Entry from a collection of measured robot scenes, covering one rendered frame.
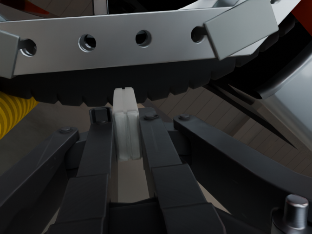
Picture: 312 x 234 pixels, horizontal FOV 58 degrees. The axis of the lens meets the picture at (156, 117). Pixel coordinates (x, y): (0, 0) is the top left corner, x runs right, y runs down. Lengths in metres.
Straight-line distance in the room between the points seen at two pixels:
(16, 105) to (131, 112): 0.23
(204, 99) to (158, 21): 4.61
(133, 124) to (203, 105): 4.70
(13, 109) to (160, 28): 0.21
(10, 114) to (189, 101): 4.46
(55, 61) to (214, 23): 0.13
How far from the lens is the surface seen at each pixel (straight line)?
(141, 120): 0.15
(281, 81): 0.46
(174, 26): 0.23
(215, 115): 4.99
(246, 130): 5.19
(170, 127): 0.15
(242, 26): 0.25
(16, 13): 0.33
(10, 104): 0.36
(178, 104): 4.72
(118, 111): 0.16
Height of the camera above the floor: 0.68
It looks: 9 degrees down
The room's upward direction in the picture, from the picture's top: 41 degrees clockwise
